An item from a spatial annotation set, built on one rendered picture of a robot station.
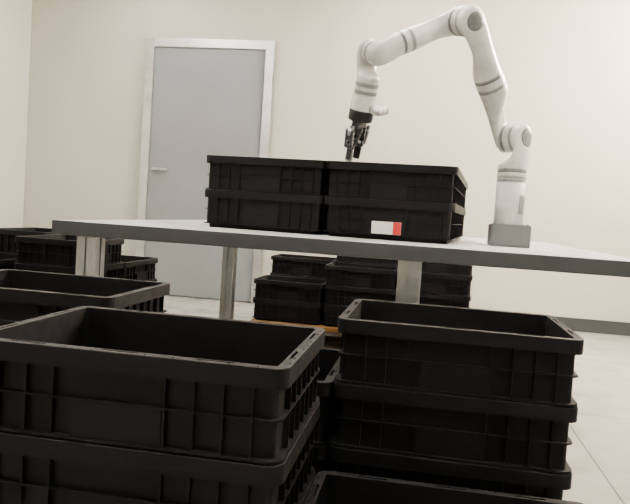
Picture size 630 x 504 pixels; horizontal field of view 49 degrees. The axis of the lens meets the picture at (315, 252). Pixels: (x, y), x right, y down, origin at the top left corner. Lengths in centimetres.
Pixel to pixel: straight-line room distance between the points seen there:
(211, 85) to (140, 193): 107
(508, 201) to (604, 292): 337
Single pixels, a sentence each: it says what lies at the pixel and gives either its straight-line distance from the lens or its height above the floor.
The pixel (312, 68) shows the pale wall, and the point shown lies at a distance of 563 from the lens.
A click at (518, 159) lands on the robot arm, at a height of 98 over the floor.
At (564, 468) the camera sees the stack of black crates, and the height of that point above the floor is 38.
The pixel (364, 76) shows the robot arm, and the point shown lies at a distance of 207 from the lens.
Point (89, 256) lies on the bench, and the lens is 206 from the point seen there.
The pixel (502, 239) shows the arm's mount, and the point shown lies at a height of 72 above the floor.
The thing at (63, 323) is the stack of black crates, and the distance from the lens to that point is 109.
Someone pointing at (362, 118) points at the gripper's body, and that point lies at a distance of 208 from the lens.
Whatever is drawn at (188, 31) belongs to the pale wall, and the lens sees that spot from 597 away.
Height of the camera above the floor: 77
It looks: 3 degrees down
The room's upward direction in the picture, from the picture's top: 4 degrees clockwise
